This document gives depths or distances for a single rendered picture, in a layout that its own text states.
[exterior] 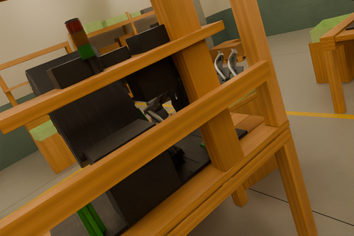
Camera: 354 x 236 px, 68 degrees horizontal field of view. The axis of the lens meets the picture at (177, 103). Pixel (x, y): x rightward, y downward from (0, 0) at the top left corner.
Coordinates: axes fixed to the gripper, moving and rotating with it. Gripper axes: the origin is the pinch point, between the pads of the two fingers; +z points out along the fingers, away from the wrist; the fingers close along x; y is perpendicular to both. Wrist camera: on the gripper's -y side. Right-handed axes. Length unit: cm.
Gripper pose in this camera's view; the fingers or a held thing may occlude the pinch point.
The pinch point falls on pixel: (149, 111)
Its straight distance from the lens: 138.5
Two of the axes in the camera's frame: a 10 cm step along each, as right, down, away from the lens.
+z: -6.4, 6.8, -3.6
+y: -7.7, -5.5, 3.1
